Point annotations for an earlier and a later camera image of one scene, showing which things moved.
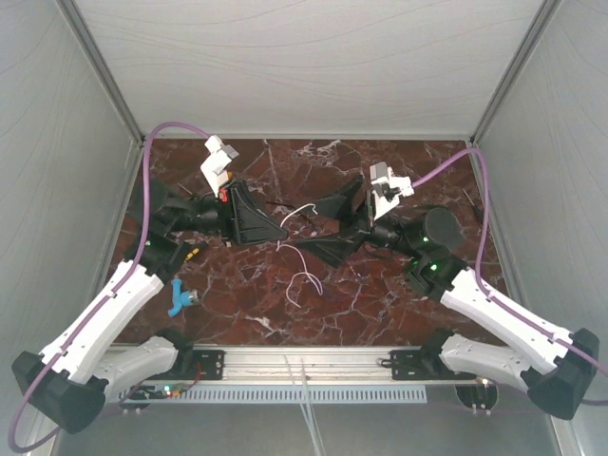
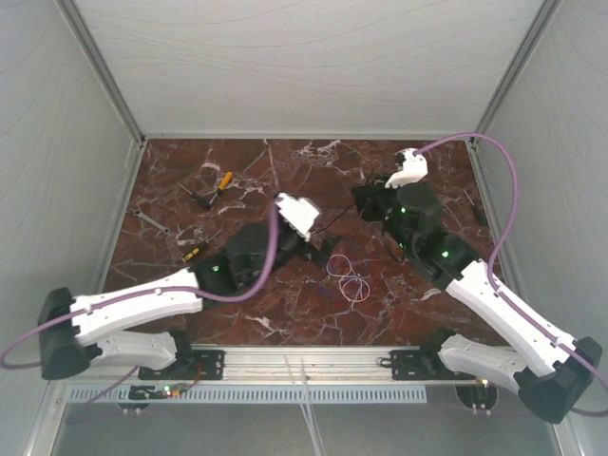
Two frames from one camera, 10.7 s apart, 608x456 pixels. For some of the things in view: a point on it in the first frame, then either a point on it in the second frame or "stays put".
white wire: [278, 245] → [356, 278]
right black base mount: [424, 364] stays put
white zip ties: [309, 405] stays put
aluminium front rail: [302, 367] stays put
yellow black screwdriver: [190, 255] stays put
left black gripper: [242, 218] → [320, 256]
